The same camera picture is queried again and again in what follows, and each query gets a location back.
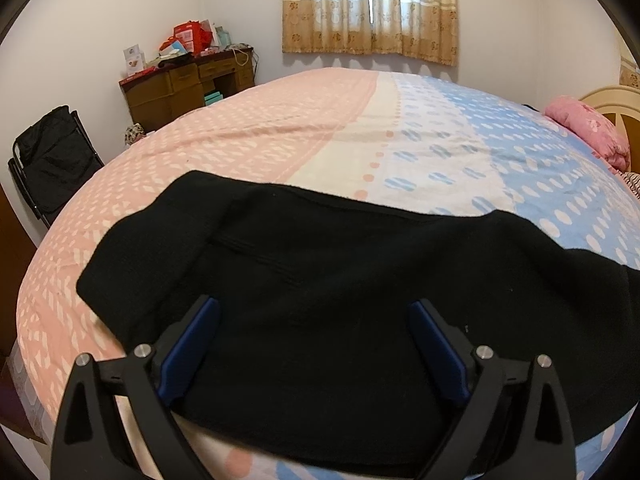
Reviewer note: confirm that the teal box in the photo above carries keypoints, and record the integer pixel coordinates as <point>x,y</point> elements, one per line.
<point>213,98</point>

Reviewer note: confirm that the black folding chair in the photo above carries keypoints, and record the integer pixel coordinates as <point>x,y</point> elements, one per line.
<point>50,160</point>

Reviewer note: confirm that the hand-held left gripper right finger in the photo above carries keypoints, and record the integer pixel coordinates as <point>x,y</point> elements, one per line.
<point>435,345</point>

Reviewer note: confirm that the bed with dotted sheet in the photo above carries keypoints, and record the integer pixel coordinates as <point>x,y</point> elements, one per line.
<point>300,125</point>

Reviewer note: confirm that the black pants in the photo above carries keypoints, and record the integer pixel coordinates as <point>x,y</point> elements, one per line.
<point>325,285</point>

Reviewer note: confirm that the beige patterned curtain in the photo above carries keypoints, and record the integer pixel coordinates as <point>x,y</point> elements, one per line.
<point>340,25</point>
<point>631,72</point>

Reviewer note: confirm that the floral bag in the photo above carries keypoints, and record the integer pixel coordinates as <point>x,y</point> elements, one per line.
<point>132,135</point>

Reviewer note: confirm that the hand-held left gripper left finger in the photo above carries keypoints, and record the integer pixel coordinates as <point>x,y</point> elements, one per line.
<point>192,345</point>

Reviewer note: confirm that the pink floral quilt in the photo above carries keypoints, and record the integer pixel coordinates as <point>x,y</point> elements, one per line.
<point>590,125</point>

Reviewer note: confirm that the cream headboard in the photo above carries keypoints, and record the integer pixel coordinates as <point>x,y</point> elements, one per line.
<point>615,102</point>

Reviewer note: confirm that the white printed box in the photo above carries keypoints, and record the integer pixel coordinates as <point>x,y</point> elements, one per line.
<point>134,57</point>

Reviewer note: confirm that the striped pillow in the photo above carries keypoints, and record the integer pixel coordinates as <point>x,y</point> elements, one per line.
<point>634,182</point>

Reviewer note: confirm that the black bag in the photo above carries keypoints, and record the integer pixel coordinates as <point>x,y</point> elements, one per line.
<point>167,61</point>

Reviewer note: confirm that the red gift bags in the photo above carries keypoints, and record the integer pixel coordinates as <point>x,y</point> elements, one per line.
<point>192,35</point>

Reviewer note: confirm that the brown wooden desk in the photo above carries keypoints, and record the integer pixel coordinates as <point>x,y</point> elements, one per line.
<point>165,95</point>

